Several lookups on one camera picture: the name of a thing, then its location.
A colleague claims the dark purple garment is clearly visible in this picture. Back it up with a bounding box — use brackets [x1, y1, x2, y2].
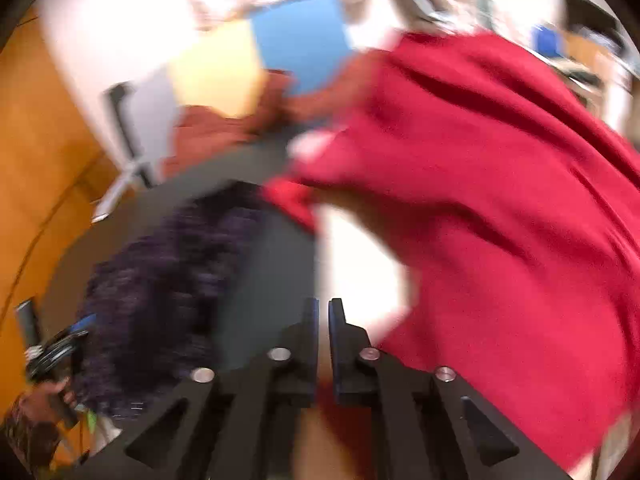
[77, 180, 273, 423]

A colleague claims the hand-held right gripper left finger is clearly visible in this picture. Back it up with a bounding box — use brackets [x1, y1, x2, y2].
[75, 298, 321, 480]

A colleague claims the blue panel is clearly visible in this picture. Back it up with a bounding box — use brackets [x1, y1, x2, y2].
[249, 0, 354, 97]

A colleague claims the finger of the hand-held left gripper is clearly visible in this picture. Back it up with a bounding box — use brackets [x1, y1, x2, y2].
[60, 313, 97, 348]

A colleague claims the yellow panel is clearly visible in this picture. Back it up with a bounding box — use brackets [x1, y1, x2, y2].
[167, 19, 267, 122]

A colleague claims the rust brown cloth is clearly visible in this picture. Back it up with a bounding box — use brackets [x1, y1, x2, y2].
[165, 67, 361, 176]

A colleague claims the wooden cabinet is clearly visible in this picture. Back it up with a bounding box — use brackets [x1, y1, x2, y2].
[0, 7, 138, 461]

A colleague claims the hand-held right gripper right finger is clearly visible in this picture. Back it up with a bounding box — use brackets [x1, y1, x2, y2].
[328, 298, 572, 480]

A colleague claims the red garment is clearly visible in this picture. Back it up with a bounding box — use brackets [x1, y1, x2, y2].
[262, 30, 640, 473]

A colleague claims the person's left hand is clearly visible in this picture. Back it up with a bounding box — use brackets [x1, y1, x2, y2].
[16, 378, 79, 427]

